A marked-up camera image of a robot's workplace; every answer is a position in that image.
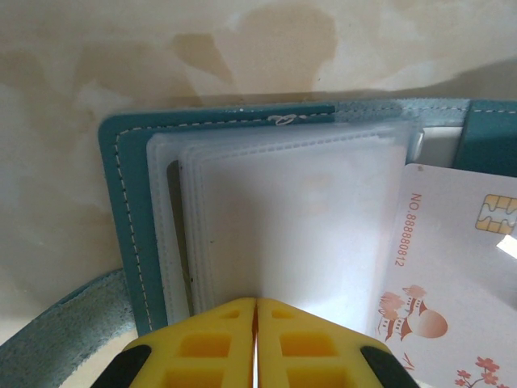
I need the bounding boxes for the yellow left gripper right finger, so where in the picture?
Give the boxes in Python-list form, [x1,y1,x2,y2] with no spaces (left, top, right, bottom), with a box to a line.
[256,297,405,388]

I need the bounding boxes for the white card with pink print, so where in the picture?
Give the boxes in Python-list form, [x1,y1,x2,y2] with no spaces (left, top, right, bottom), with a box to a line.
[371,162,517,388]

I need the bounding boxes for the teal leather card holder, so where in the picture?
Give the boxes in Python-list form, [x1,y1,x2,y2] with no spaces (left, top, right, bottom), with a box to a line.
[0,99,517,388]

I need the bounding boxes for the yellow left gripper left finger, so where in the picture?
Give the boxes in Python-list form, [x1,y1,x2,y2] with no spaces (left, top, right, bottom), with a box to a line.
[116,297,258,388]

